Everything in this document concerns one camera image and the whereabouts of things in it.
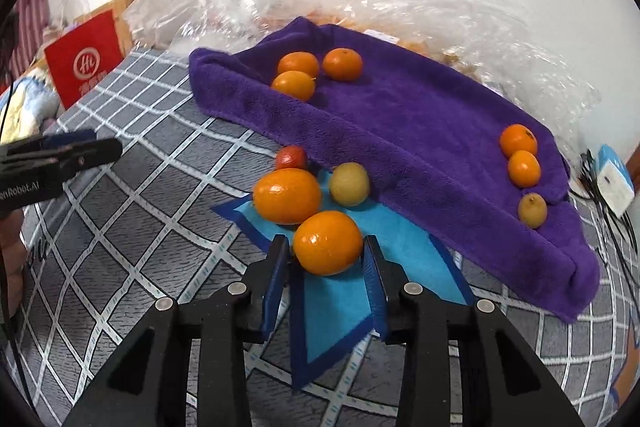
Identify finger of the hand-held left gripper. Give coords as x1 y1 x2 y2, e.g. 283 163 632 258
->
37 129 98 148
0 138 124 175

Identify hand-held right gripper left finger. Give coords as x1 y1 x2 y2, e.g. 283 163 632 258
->
62 234 292 427

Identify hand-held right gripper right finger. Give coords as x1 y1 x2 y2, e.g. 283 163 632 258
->
362 234 586 427

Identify orange mandarin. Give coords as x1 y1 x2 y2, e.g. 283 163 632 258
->
277 52 320 78
507 150 542 188
322 48 364 82
270 71 316 102
292 210 364 277
252 168 323 226
500 124 539 158

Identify purple towel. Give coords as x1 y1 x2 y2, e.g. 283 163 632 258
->
188 16 601 324

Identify yellow-green round fruit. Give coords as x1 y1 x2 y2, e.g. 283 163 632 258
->
328 162 371 207
518 193 548 229

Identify person's left hand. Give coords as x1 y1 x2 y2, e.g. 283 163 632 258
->
0 209 31 323

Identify pastel blanket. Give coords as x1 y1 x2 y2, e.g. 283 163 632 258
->
0 77 63 142

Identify red paper bag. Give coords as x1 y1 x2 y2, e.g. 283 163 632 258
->
44 0 124 110

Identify grey plaid bed sheet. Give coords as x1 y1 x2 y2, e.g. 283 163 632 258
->
10 47 636 427

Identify red striped cloth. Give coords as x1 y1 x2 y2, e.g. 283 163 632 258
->
10 0 51 68

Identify small red fruit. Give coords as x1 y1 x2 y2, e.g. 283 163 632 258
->
275 146 308 171

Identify crumpled clear plastic bag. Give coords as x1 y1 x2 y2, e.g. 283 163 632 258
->
190 0 301 54

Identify white and blue box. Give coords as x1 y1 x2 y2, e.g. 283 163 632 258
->
595 144 635 218

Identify clear plastic bag of oranges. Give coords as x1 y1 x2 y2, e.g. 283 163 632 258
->
300 0 601 148

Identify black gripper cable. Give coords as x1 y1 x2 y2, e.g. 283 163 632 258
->
0 69 38 410

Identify black cables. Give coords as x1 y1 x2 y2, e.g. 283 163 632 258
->
567 149 640 268

